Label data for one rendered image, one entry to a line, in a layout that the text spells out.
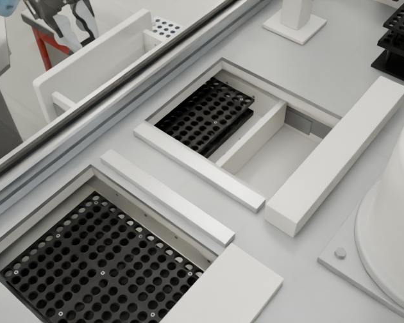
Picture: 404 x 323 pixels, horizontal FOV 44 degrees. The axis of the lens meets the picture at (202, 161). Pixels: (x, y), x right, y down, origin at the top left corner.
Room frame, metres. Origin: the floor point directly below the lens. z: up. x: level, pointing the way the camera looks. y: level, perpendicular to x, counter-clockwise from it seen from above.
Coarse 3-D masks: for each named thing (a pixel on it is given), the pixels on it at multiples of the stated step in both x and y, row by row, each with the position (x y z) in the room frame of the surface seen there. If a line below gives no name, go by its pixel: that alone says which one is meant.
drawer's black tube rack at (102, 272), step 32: (96, 224) 0.42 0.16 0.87; (128, 224) 0.41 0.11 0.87; (64, 256) 0.34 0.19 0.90; (96, 256) 0.36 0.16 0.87; (128, 256) 0.34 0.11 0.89; (160, 256) 0.34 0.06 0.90; (32, 288) 0.30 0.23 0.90; (64, 288) 0.30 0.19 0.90; (96, 288) 0.30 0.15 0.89; (128, 288) 0.29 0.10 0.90; (160, 288) 0.29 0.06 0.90; (64, 320) 0.25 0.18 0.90; (96, 320) 0.25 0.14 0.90; (128, 320) 0.25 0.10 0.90; (160, 320) 0.25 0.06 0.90
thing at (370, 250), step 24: (384, 192) 0.32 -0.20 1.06; (360, 216) 0.35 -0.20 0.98; (384, 216) 0.30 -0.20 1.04; (336, 240) 0.32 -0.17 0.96; (360, 240) 0.31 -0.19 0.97; (384, 240) 0.29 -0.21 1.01; (336, 264) 0.29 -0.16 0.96; (360, 264) 0.29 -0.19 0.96; (384, 264) 0.27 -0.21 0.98; (360, 288) 0.26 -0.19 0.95; (384, 288) 0.25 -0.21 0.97
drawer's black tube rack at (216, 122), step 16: (192, 96) 0.66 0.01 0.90; (208, 96) 0.66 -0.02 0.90; (224, 96) 0.69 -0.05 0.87; (176, 112) 0.62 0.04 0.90; (192, 112) 0.62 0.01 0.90; (208, 112) 0.62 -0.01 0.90; (224, 112) 0.62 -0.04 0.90; (240, 112) 0.62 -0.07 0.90; (160, 128) 0.61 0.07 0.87; (176, 128) 0.61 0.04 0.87; (192, 128) 0.58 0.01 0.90; (208, 128) 0.58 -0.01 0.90; (224, 128) 0.58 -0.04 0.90; (192, 144) 0.54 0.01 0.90; (208, 144) 0.57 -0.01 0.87
